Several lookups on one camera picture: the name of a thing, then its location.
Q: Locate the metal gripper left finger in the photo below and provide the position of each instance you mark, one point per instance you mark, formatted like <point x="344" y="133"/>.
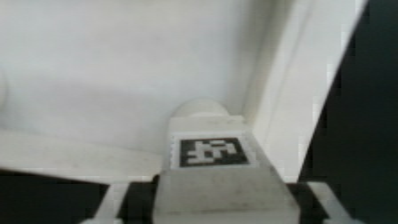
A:
<point x="126" y="204"/>

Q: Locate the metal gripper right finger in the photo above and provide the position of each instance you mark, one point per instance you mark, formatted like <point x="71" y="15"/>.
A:
<point x="321" y="210"/>

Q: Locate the white table leg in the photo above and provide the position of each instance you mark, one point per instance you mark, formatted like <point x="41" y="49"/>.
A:
<point x="218" y="185"/>

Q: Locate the white square table top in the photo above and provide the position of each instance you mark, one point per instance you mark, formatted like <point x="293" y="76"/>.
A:
<point x="106" y="60"/>

